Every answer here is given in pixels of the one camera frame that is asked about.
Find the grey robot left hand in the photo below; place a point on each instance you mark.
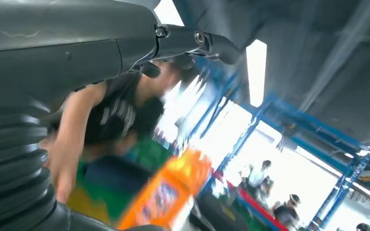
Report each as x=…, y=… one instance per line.
x=60, y=47

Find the dark blue tablet case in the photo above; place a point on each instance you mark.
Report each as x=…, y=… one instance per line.
x=114, y=173

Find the yellow tape patch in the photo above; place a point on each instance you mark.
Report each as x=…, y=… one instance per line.
x=86, y=204

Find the black carrying case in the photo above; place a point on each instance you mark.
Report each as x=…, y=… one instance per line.
x=220, y=213

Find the blue metal rack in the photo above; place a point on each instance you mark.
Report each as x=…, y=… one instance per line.
x=300, y=127

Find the background person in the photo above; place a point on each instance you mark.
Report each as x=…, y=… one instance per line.
x=258, y=178
x=287, y=212
x=363, y=227

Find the red pole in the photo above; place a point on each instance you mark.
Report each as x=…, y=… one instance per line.
x=258, y=207

